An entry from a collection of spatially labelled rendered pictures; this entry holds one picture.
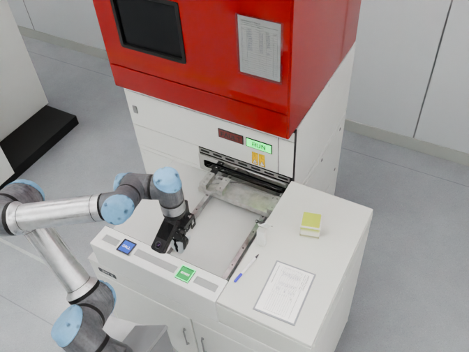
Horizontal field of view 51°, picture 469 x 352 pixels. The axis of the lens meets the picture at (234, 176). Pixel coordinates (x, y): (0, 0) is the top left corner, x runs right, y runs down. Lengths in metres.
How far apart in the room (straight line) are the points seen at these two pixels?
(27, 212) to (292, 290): 0.88
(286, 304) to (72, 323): 0.68
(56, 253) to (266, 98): 0.86
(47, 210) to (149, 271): 0.54
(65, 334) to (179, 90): 0.97
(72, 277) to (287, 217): 0.80
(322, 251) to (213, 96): 0.70
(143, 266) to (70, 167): 1.98
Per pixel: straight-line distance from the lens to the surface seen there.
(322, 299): 1.73
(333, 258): 1.82
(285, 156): 1.97
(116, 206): 1.31
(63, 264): 1.67
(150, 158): 2.49
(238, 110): 1.86
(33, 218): 1.45
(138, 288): 2.02
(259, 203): 2.07
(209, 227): 2.08
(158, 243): 1.54
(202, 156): 2.21
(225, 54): 1.74
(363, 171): 3.48
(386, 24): 3.24
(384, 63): 3.37
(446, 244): 3.21
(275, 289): 1.73
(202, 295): 1.74
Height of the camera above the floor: 2.46
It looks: 46 degrees down
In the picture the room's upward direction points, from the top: 4 degrees counter-clockwise
